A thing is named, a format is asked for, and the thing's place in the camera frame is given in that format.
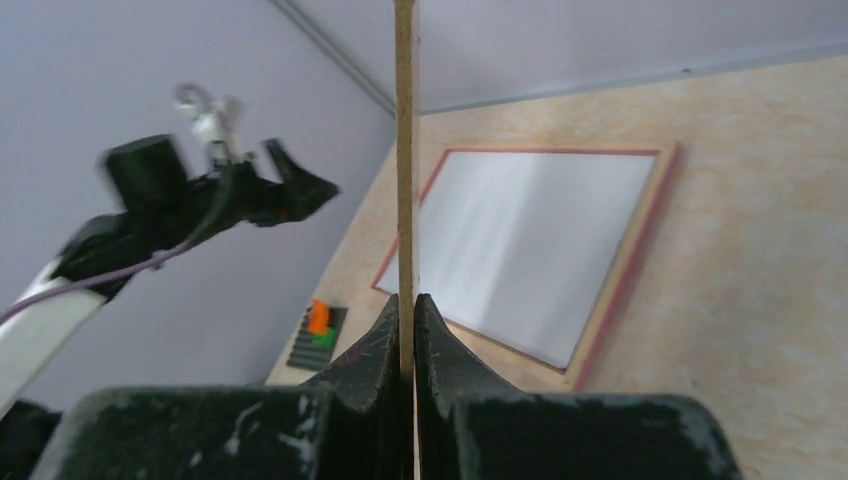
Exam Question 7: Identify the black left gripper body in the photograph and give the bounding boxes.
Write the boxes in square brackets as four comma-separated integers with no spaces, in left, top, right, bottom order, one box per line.
[198,162,285,229]

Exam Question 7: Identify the landscape photo print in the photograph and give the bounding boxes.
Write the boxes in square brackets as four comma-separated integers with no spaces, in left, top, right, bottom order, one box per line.
[418,151,654,368]

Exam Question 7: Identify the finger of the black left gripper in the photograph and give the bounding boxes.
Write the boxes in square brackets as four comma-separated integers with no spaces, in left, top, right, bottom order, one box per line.
[262,138,340,223]

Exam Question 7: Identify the pink wooden picture frame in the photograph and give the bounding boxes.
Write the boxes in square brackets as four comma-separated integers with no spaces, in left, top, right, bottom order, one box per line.
[369,142,680,393]

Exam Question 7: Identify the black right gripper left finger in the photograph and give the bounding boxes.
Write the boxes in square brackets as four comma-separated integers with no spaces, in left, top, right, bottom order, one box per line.
[33,297,402,479]

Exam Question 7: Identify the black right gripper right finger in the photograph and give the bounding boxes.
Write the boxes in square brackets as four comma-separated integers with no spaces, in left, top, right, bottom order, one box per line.
[415,294,742,479]

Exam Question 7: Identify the grey building baseplate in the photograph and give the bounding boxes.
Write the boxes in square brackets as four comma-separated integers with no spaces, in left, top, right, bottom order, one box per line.
[286,307,348,372]

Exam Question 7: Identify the colourful toy bricks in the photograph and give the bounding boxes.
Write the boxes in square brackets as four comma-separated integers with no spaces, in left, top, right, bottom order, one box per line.
[307,299,336,347]

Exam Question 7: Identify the brown backing board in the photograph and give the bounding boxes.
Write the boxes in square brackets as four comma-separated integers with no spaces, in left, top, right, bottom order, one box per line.
[394,0,420,479]

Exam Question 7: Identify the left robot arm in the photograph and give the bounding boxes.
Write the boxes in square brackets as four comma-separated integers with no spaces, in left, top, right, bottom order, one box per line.
[1,134,340,415]

